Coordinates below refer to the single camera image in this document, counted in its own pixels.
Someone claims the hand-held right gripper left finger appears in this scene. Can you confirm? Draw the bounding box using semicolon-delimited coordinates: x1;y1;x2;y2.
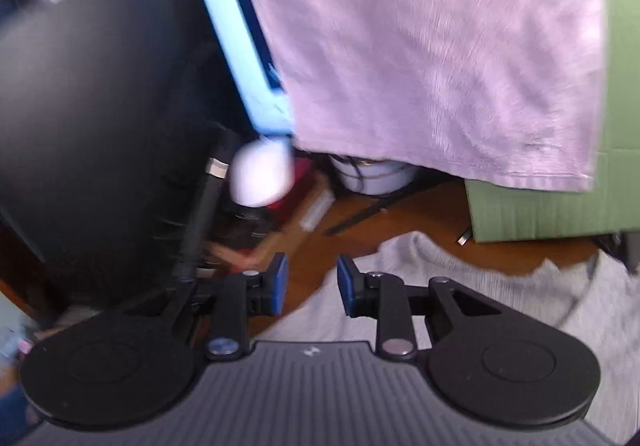
112;253;290;359

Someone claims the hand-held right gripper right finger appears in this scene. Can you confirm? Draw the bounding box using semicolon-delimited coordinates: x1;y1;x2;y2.
337;255;503;359

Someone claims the grey ribbed shirt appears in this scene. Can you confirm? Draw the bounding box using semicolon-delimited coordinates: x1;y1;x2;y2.
255;232;640;446

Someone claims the brown cardboard box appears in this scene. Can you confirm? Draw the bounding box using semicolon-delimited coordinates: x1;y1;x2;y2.
207;176;336;271

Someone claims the black microphone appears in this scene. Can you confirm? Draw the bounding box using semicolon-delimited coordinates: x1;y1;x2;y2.
172;131;241;287

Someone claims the red audio interface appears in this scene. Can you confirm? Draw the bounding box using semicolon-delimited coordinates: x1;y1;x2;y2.
270;158;316;211

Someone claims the white dome lamp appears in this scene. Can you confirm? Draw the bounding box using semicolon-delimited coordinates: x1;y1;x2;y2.
231;138;295;207

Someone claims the green cardboard sheet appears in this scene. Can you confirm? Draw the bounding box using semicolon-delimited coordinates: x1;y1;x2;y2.
465;0;640;244

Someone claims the pink towel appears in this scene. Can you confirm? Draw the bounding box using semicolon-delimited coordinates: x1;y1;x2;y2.
227;0;608;194

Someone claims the black computer case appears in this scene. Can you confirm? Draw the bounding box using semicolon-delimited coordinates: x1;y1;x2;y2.
0;0;251;321

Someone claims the light blue zipper pouch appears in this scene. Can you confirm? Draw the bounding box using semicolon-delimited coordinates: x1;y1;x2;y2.
0;296;48;377

